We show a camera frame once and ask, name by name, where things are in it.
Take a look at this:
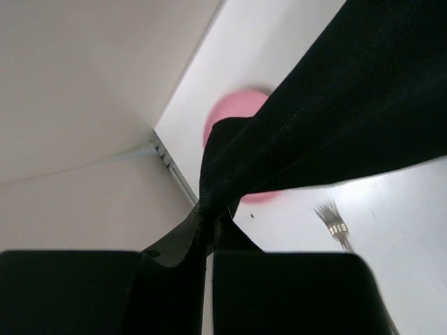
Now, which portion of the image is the pink plastic plate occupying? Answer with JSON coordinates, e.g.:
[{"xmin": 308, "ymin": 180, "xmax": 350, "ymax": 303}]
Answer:
[{"xmin": 203, "ymin": 89, "xmax": 284, "ymax": 205}]

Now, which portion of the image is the large silver dinner fork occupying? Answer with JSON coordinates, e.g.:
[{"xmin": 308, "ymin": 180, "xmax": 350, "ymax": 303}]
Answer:
[{"xmin": 314, "ymin": 201, "xmax": 355, "ymax": 254}]

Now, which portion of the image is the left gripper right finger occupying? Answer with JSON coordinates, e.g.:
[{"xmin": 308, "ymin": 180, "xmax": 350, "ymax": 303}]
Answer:
[{"xmin": 212, "ymin": 252, "xmax": 391, "ymax": 335}]

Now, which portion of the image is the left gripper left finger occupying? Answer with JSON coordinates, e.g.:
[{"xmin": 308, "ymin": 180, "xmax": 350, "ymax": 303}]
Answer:
[{"xmin": 1, "ymin": 251, "xmax": 142, "ymax": 334}]

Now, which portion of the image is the black cloth placemat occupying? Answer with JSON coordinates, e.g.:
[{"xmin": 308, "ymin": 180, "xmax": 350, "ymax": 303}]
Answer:
[{"xmin": 123, "ymin": 1, "xmax": 446, "ymax": 334}]

